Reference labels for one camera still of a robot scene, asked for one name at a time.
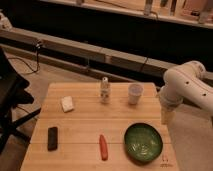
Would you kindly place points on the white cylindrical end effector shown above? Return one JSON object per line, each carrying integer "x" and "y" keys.
{"x": 166, "y": 116}

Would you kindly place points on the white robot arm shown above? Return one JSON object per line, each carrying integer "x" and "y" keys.
{"x": 184, "y": 81}

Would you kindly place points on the small clear bottle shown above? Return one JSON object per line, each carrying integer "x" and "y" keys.
{"x": 105, "y": 90}

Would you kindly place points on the green bowl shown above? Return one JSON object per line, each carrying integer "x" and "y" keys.
{"x": 143, "y": 142}

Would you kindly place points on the white plastic cup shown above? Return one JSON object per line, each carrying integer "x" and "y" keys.
{"x": 134, "y": 93}

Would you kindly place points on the orange carrot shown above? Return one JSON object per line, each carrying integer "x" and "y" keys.
{"x": 103, "y": 148}

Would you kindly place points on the wooden table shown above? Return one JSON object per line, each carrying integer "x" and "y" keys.
{"x": 79, "y": 130}

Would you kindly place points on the white sponge block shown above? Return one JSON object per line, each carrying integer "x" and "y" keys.
{"x": 67, "y": 104}

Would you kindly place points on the black rectangular block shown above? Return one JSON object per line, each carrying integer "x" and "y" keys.
{"x": 52, "y": 138}

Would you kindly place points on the black office chair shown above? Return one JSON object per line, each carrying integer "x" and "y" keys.
{"x": 12, "y": 93}

